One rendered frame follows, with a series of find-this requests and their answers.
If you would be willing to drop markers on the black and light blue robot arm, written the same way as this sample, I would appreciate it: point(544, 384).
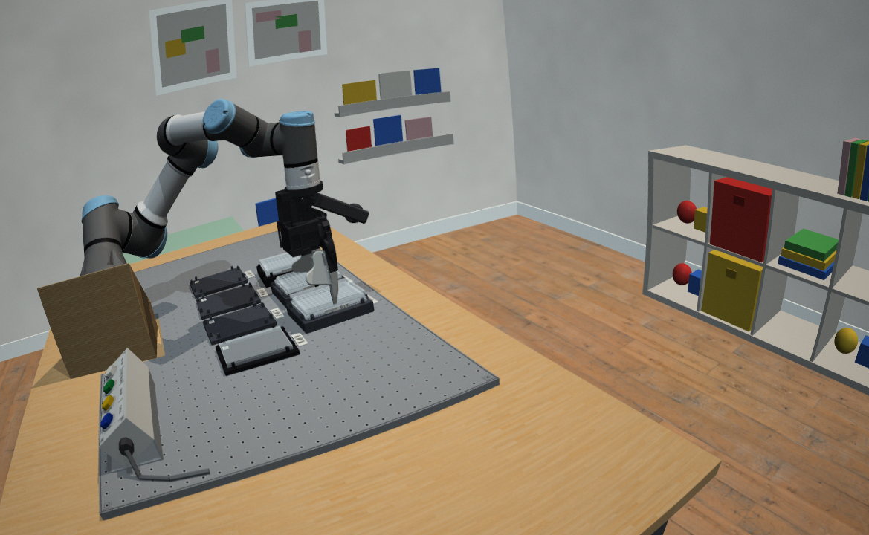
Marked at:
point(143, 233)

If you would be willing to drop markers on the black l-shaped locator bracket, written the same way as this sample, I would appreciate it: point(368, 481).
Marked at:
point(279, 294)

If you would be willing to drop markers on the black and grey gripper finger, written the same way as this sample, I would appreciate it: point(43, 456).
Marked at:
point(304, 264)
point(324, 271)

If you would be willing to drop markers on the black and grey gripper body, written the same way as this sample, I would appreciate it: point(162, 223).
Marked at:
point(305, 224)

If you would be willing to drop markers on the grey operator panel with coloured buttons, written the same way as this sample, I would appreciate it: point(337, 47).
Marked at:
point(129, 419)

